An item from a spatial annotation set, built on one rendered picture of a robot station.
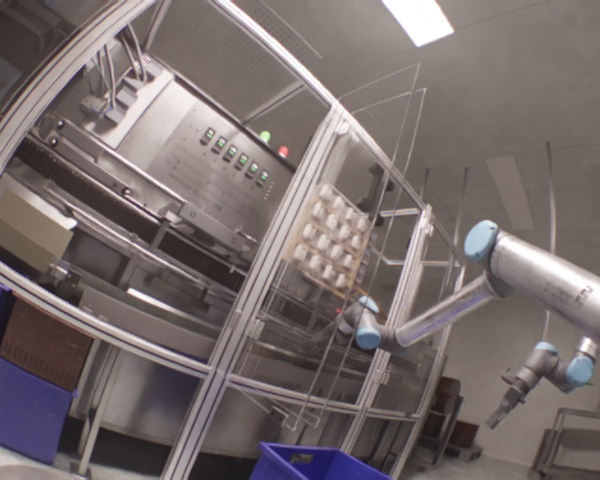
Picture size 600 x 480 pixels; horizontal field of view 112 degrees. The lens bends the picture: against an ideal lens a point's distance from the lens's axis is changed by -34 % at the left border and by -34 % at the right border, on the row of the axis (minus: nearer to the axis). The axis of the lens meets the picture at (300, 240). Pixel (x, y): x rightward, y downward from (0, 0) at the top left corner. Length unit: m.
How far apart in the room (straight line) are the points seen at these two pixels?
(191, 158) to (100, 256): 0.65
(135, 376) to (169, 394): 0.17
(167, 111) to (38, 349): 1.21
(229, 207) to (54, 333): 1.06
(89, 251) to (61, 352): 0.58
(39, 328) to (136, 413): 0.59
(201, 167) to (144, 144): 0.32
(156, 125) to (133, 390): 1.20
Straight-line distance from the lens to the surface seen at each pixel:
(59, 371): 1.04
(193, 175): 1.56
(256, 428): 1.66
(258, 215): 1.68
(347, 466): 1.28
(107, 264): 1.46
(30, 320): 1.01
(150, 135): 1.56
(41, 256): 0.97
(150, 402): 1.37
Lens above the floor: 0.77
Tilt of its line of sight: 19 degrees up
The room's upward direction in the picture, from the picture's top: 23 degrees clockwise
